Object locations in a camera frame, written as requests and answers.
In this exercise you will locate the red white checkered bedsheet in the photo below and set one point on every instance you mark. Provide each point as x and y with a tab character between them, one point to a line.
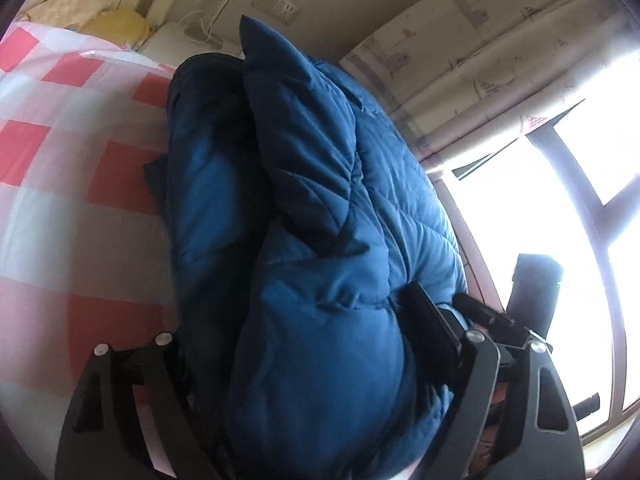
84	254

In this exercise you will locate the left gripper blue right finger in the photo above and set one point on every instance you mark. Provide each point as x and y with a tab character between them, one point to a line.
510	417

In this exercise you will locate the patterned beige curtain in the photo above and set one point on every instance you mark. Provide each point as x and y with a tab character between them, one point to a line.
458	76

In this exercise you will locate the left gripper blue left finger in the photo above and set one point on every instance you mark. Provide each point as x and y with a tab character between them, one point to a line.
102	437

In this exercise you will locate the wall socket plate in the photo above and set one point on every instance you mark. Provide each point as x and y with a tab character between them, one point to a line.
283	11

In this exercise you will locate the blue quilted jacket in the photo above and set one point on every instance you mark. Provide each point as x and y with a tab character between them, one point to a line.
297	217

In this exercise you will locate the yellow pillow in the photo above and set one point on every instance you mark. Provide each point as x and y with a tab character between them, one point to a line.
125	28

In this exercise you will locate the white bedside table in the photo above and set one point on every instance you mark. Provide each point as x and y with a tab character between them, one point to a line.
173	43

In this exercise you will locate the beige plush toy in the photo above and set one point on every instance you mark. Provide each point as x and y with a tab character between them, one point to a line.
67	14

